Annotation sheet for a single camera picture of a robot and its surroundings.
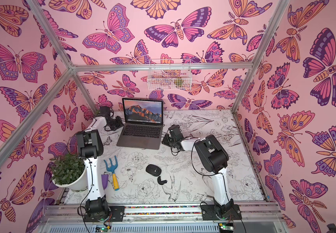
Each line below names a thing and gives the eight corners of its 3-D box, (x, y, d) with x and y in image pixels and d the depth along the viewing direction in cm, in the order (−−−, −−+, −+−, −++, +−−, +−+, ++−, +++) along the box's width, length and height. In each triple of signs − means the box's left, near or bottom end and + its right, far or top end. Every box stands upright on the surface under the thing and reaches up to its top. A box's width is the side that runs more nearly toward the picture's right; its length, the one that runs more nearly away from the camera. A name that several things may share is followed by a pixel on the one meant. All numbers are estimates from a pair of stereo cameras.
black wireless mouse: (145, 171, 90) (144, 169, 88) (149, 164, 93) (148, 162, 91) (158, 177, 88) (158, 176, 86) (162, 170, 91) (162, 168, 88)
